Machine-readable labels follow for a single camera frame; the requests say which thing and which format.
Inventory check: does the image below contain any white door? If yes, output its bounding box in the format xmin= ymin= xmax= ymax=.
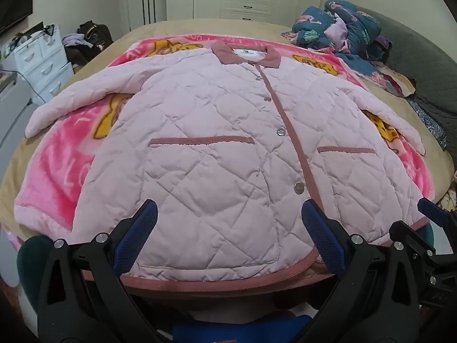
xmin=127 ymin=0 xmax=168 ymax=32

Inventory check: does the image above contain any grey quilted headboard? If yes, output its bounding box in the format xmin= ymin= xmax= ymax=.
xmin=357 ymin=7 xmax=457 ymax=143

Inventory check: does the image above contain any bed with beige sheet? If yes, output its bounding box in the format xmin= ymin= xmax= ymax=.
xmin=0 ymin=18 xmax=457 ymax=294

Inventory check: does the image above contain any black television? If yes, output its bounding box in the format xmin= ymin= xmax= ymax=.
xmin=0 ymin=0 xmax=36 ymax=36

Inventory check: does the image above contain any pink quilted jacket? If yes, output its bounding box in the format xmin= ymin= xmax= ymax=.
xmin=25 ymin=41 xmax=429 ymax=290

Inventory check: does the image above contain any lavender clothing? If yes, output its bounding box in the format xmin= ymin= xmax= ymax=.
xmin=62 ymin=33 xmax=93 ymax=49

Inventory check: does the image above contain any dark bag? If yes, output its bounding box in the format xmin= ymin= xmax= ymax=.
xmin=77 ymin=21 xmax=115 ymax=49

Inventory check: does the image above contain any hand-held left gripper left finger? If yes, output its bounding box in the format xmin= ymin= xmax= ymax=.
xmin=36 ymin=199 xmax=168 ymax=343

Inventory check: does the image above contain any dark striped cloth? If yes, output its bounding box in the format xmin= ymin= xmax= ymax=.
xmin=371 ymin=36 xmax=391 ymax=61

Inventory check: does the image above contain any pink printed blanket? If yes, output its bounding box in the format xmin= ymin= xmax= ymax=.
xmin=14 ymin=32 xmax=434 ymax=244

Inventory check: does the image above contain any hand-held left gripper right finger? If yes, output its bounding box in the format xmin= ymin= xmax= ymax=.
xmin=302 ymin=198 xmax=421 ymax=343

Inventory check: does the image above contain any dark brown clothes pile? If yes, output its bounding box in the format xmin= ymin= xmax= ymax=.
xmin=66 ymin=45 xmax=97 ymax=67

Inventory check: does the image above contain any blue patterned cloth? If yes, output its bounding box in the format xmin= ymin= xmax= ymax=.
xmin=407 ymin=96 xmax=448 ymax=151

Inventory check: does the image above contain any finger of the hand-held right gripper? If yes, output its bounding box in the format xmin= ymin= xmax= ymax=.
xmin=389 ymin=221 xmax=450 ymax=258
xmin=417 ymin=197 xmax=457 ymax=236

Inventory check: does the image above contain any blue floral quilt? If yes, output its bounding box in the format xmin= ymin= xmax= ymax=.
xmin=282 ymin=0 xmax=416 ymax=97

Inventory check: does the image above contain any white drawer cabinet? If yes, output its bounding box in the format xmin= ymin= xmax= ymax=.
xmin=13 ymin=24 xmax=74 ymax=104

